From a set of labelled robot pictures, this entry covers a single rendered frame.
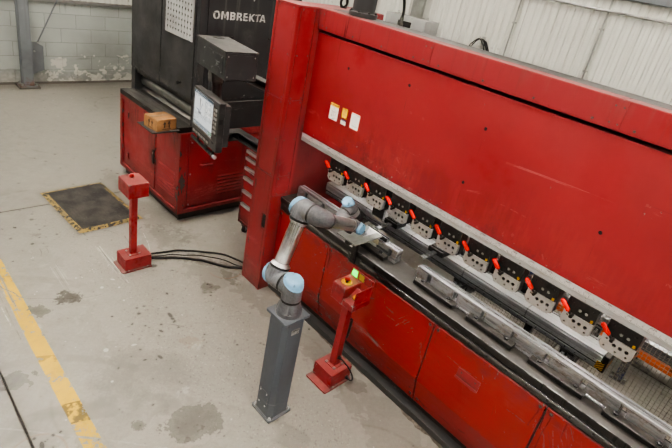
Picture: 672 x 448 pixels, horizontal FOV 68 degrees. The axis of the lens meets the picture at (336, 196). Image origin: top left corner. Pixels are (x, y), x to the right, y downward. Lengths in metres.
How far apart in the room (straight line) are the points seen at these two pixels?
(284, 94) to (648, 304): 2.49
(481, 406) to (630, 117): 1.75
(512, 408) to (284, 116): 2.34
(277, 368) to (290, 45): 2.08
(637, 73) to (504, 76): 4.27
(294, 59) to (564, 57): 4.37
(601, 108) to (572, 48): 4.63
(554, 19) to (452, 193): 4.59
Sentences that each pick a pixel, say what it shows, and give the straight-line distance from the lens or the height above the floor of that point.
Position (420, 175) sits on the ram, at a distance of 3.07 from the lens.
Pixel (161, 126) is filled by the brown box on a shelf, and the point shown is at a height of 1.04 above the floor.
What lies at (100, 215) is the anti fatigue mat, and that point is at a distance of 5.28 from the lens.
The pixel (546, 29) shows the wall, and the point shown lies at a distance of 7.28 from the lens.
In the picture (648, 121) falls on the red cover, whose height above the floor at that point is 2.24.
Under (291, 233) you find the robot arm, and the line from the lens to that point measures 2.78.
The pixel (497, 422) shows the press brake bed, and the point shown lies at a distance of 3.19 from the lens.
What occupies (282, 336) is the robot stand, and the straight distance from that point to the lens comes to 2.92.
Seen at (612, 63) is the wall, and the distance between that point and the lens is 6.96.
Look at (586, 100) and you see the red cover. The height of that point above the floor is 2.25.
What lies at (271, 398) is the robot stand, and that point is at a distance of 3.26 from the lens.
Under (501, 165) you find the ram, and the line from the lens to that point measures 2.77.
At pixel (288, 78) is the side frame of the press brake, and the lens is 3.56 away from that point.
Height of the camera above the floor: 2.60
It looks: 25 degrees down
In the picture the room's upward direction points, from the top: 12 degrees clockwise
